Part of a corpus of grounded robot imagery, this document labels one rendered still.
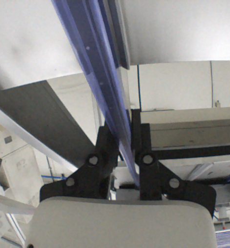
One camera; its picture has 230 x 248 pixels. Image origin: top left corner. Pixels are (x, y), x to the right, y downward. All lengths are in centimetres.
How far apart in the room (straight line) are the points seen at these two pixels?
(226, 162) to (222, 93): 191
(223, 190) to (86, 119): 188
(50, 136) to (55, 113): 3
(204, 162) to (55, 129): 21
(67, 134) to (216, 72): 204
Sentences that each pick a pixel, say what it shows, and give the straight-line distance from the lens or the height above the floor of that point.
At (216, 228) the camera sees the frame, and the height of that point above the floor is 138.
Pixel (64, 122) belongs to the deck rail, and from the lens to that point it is 19.
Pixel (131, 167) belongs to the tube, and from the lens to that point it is 19.
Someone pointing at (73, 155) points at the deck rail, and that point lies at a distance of 21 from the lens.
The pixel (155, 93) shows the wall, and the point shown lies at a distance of 190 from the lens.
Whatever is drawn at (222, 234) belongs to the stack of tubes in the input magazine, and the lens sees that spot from 73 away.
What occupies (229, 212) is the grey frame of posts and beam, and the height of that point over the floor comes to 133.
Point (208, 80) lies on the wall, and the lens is 207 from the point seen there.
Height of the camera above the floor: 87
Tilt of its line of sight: 12 degrees up
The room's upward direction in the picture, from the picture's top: 174 degrees clockwise
